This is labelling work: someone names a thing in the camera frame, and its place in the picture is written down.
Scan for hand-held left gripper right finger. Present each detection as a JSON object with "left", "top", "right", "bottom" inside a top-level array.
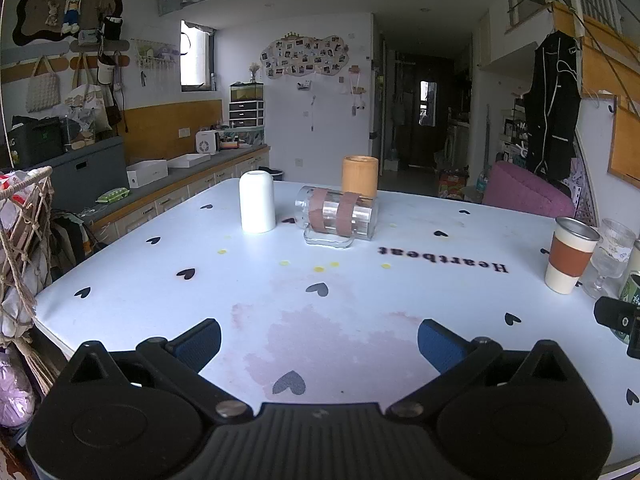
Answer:
[{"left": 385, "top": 318, "right": 579, "bottom": 424}]

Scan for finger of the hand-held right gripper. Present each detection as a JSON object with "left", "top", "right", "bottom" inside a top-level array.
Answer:
[{"left": 594, "top": 297, "right": 640, "bottom": 361}]

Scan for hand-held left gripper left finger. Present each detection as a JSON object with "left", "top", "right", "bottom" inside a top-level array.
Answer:
[{"left": 62, "top": 318, "right": 254, "bottom": 425}]

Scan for clear glass cup brown bands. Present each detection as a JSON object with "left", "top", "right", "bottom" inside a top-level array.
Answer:
[{"left": 295, "top": 185, "right": 380, "bottom": 249}]

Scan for white cup brown sleeve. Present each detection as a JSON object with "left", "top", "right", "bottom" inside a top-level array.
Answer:
[{"left": 544, "top": 217, "right": 601, "bottom": 294}]

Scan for white ceramic cup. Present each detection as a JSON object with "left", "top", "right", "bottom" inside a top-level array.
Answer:
[{"left": 238, "top": 170, "right": 277, "bottom": 234}]

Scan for bamboo cup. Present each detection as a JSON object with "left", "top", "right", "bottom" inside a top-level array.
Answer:
[{"left": 341, "top": 155, "right": 379, "bottom": 199}]

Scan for green can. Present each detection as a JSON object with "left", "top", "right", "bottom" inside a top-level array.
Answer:
[{"left": 619, "top": 272, "right": 640, "bottom": 346}]

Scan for clear stemmed glass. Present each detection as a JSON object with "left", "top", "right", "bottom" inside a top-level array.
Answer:
[{"left": 582, "top": 218, "right": 636, "bottom": 300}]

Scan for white heart print tablecloth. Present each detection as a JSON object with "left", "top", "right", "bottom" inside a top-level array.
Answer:
[{"left": 32, "top": 177, "right": 640, "bottom": 477}]

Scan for purple armchair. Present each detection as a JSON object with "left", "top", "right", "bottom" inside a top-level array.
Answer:
[{"left": 481, "top": 161, "right": 577, "bottom": 219}]

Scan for colourful box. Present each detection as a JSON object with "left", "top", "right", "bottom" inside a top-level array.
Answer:
[{"left": 438, "top": 169, "right": 469, "bottom": 199}]

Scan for long counter cabinet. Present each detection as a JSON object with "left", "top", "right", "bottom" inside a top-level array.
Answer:
[{"left": 85, "top": 142, "right": 271, "bottom": 256}]

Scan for green wipes pack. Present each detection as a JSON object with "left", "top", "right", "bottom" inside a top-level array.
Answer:
[{"left": 95, "top": 187, "right": 132, "bottom": 204}]

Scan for white cardboard box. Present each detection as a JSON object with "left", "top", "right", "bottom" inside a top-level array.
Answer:
[{"left": 125, "top": 159, "right": 169, "bottom": 189}]

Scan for flat white tray box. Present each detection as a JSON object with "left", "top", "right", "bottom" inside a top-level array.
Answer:
[{"left": 166, "top": 152, "right": 212, "bottom": 169}]

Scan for purple bag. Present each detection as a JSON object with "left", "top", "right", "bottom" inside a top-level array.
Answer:
[{"left": 0, "top": 347, "right": 37, "bottom": 428}]

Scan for grey storage box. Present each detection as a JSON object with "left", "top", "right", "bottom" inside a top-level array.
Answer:
[{"left": 12, "top": 136, "right": 127, "bottom": 211}]

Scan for black jacket white trim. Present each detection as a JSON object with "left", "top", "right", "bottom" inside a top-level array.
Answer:
[{"left": 522, "top": 30, "right": 583, "bottom": 183}]

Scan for small drawer organizer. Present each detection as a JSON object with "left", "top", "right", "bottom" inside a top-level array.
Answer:
[{"left": 229, "top": 100, "right": 265, "bottom": 128}]

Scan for glass tank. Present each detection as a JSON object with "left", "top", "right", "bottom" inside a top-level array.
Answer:
[{"left": 230, "top": 82, "right": 264, "bottom": 102}]

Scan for black storage case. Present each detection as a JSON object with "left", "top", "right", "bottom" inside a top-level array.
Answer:
[{"left": 6, "top": 116, "right": 66, "bottom": 168}]

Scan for beige tote bag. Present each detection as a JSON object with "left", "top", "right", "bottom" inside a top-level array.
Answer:
[{"left": 62, "top": 55, "right": 113, "bottom": 133}]

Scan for window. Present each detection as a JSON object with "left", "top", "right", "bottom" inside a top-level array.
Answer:
[{"left": 180, "top": 20, "right": 217, "bottom": 93}]

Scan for white woven bag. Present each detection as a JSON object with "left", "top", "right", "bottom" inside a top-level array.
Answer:
[{"left": 25, "top": 55, "right": 60, "bottom": 113}]

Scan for cloud shaped photo board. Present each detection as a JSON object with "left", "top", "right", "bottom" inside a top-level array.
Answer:
[{"left": 259, "top": 33, "right": 349, "bottom": 80}]

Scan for brown wall board with doll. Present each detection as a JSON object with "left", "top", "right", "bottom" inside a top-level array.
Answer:
[{"left": 12, "top": 0, "right": 126, "bottom": 48}]

